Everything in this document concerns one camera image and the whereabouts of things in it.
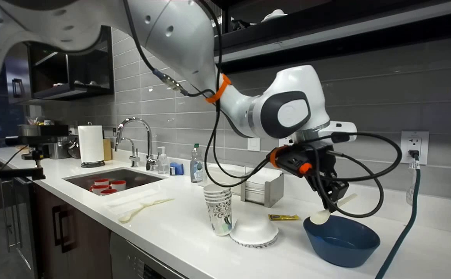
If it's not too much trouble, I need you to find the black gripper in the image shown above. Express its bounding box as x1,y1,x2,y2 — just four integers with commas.
307,143,352,215

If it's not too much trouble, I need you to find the white plastic spoon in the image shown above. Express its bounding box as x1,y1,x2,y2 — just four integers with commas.
309,193,360,227

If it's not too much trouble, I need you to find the blue bowl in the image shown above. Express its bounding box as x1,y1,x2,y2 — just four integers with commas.
303,215,382,270

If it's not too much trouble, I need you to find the yellow sachet packet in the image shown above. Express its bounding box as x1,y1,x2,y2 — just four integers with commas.
269,213,303,224

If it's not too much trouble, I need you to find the grey napkin holder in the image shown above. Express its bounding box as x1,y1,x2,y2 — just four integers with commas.
239,168,286,210

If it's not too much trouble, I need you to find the white paper plate stack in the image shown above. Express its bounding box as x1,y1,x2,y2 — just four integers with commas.
228,208,281,249

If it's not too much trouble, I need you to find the stack of printed paper cups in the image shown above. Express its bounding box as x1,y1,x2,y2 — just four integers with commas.
202,185,236,239

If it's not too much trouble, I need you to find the plastic bottle with green cap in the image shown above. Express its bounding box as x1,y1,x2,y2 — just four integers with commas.
190,143,207,185

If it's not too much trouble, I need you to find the blue sponge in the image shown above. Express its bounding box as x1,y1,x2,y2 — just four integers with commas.
168,162,186,177

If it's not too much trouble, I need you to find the black upper cabinet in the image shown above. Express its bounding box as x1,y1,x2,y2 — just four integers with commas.
208,0,451,75

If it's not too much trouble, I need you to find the clear soap dispenser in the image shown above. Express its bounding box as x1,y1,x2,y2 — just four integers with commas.
155,146,171,176

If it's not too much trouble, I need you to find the white ceramic dish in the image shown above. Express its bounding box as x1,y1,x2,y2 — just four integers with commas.
261,8,290,24

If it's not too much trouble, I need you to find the chrome arched faucet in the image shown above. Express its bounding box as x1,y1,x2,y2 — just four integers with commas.
112,117,157,171

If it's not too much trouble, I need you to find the cream plastic utensil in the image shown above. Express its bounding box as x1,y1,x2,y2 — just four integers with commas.
118,198,177,225

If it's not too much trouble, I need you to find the steel sink basin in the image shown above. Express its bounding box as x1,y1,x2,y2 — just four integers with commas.
62,168,166,198

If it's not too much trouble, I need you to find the wooden block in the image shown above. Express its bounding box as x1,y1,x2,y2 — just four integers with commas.
103,139,115,163

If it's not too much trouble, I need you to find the paper towel roll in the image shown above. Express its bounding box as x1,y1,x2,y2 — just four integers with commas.
76,123,106,168

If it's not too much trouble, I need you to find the brown lower cabinet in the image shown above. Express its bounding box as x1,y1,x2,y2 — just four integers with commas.
28,184,115,279

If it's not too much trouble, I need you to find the black coffee machine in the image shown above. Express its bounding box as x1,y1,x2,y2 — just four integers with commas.
5,117,73,162

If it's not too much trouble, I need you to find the black wrist camera orange trim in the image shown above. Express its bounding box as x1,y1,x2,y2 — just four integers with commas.
269,145,317,179

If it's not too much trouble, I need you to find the dark power cable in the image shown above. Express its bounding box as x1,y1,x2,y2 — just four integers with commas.
374,149,424,279

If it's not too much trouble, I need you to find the white wall outlet with plug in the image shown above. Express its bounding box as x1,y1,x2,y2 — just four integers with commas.
400,131,431,167

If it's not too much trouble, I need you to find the orange cable strap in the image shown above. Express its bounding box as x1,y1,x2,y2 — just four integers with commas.
207,74,235,106

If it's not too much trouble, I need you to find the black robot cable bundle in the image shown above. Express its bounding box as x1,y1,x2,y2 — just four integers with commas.
123,0,403,221

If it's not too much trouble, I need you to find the black cabinet handle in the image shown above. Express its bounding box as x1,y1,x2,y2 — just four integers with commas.
53,204,76,255

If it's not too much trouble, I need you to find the black open wall shelf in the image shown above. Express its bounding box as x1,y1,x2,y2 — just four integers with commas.
27,25,115,101

